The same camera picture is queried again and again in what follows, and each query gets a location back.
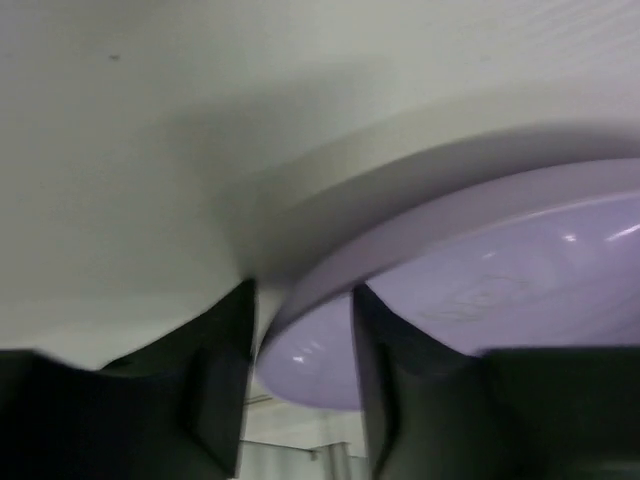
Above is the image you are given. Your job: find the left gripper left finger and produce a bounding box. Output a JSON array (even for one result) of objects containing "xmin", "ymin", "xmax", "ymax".
[{"xmin": 1, "ymin": 280, "xmax": 256, "ymax": 479}]

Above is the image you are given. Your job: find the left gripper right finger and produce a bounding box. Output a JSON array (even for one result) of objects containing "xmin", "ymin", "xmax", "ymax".
[{"xmin": 352, "ymin": 285, "xmax": 639, "ymax": 480}]

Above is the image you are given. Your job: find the purple plate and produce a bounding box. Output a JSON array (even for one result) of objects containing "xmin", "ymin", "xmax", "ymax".
[{"xmin": 256, "ymin": 159, "xmax": 639, "ymax": 410}]

